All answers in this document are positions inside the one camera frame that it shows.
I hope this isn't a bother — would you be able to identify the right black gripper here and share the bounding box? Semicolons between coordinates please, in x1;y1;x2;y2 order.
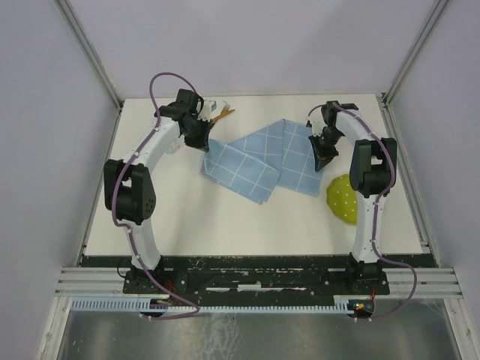
308;127;342;171

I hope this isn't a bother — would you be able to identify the blue checkered cloth napkin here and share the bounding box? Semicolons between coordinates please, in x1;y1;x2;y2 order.
201;119;323;204

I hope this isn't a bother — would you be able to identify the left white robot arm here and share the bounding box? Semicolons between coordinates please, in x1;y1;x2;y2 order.
103;88;218;293

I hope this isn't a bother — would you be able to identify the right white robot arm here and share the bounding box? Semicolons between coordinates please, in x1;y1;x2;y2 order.
307;100;398;293

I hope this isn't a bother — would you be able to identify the clear plastic cup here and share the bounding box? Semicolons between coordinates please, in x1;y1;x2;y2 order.
166;139;183;155

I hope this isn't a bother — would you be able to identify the green polka dot plate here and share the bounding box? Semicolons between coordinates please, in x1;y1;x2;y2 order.
326;174;358;226

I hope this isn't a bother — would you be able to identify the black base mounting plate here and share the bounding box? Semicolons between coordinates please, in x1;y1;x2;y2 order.
123;255;390;305

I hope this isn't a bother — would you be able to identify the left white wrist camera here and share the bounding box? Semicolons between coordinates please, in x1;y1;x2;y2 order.
196;99;217;122

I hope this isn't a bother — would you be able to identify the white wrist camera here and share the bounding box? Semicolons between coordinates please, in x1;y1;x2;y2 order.
307;115;326;137
196;99;217;122

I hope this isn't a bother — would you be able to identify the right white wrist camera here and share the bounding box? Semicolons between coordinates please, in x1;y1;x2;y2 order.
307;115;326;137

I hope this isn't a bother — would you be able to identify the right aluminium frame post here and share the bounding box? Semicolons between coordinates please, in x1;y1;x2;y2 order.
382;0;452;107

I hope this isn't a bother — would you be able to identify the aluminium frame post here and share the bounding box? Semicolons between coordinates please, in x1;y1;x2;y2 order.
382;0;452;107
54;0;123;109

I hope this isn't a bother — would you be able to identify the left aluminium frame post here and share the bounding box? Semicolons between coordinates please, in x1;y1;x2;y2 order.
54;0;123;109

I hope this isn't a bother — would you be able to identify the aluminium front rail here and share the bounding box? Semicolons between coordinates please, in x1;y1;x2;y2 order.
55;268;463;299

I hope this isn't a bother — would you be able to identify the blue slotted cable duct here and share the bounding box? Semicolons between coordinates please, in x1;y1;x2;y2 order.
70;296;354;315

